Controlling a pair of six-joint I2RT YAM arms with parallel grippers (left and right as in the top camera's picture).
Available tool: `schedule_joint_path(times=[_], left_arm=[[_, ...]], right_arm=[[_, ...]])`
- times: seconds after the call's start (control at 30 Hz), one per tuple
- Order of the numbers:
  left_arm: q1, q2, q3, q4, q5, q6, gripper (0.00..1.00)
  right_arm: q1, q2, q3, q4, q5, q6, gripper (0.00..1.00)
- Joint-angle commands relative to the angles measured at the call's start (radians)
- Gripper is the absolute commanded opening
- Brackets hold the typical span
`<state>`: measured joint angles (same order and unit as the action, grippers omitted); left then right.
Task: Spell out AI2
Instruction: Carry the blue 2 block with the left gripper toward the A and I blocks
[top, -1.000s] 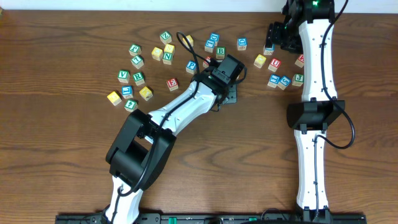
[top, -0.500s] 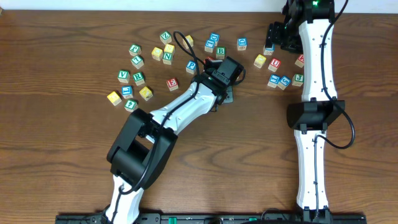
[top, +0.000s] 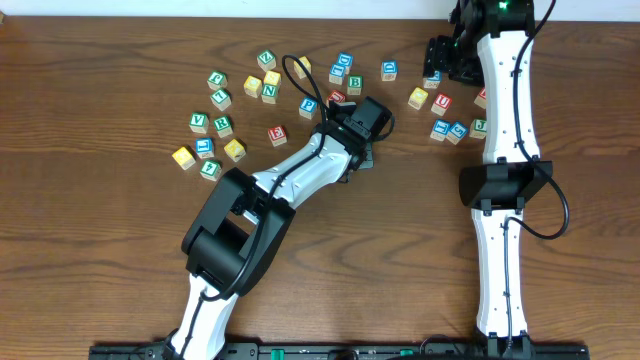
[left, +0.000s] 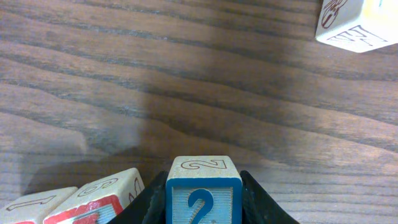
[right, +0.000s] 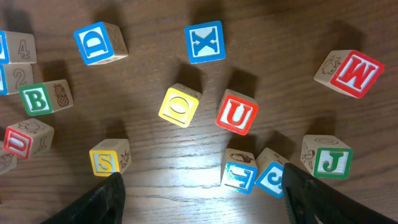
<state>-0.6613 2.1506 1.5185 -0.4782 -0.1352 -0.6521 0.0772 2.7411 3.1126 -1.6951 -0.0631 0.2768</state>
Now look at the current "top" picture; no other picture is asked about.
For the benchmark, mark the green N block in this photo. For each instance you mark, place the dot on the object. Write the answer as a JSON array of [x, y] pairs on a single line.
[[269, 93]]

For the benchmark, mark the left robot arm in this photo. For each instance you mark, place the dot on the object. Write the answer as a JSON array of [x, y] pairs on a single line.
[[235, 236]]

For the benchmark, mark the green 4 block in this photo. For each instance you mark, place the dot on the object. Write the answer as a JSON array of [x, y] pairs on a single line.
[[211, 170]]

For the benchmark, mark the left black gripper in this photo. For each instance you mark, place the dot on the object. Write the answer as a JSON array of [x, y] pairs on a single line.
[[369, 160]]

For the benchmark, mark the yellow block right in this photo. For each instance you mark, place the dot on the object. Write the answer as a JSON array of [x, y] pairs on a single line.
[[418, 98]]

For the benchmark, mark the red M block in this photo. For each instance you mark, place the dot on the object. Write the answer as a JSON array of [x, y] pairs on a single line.
[[480, 99]]

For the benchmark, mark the red E block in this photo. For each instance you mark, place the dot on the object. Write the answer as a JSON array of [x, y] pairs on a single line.
[[277, 135]]

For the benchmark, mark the yellow block far left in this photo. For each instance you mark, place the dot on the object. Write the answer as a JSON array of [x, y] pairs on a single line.
[[184, 158]]

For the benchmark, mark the yellow block lower middle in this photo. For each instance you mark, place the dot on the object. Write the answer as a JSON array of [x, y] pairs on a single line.
[[235, 150]]

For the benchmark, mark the green V block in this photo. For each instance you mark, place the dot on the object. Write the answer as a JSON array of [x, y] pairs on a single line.
[[199, 123]]

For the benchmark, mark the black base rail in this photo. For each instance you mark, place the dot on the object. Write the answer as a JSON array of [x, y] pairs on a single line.
[[432, 350]]

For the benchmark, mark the red U block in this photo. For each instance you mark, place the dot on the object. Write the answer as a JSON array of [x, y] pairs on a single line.
[[441, 104]]

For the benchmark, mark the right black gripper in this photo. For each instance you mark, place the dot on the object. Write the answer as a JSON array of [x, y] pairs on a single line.
[[436, 59]]

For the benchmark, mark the blue L block lower left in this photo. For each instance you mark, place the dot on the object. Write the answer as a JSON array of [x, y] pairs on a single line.
[[204, 148]]

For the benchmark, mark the green Z block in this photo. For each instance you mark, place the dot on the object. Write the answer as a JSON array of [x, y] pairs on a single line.
[[266, 60]]

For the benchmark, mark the yellow block top centre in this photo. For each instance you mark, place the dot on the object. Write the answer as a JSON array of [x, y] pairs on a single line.
[[302, 67]]

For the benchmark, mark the green R block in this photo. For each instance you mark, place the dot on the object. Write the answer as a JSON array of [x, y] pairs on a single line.
[[223, 126]]

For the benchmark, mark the blue D block right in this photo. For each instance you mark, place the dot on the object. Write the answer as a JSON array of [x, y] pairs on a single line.
[[389, 71]]

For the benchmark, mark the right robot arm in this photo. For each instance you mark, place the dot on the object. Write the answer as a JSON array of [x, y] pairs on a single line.
[[491, 48]]

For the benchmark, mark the blue P block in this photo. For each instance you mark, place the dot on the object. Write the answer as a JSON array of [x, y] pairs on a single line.
[[308, 108]]

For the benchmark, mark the green B block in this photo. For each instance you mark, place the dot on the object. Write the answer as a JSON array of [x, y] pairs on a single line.
[[355, 85]]

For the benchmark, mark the yellow block above N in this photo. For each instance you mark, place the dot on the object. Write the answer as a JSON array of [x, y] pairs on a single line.
[[273, 78]]

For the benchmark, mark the blue X block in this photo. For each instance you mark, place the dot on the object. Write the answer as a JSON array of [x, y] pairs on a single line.
[[432, 82]]

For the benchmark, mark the green 7 block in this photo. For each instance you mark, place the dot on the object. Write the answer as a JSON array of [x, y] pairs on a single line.
[[221, 99]]

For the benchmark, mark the yellow block left of N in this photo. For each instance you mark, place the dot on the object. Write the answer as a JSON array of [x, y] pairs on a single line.
[[253, 86]]

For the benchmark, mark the blue d block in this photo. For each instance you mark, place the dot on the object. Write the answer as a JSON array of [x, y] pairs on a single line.
[[346, 61], [389, 71]]

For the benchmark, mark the green J block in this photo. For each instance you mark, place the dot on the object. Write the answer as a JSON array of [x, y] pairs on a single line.
[[478, 129]]

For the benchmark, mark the blue D block upper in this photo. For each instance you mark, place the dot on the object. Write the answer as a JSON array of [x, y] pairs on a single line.
[[346, 61]]

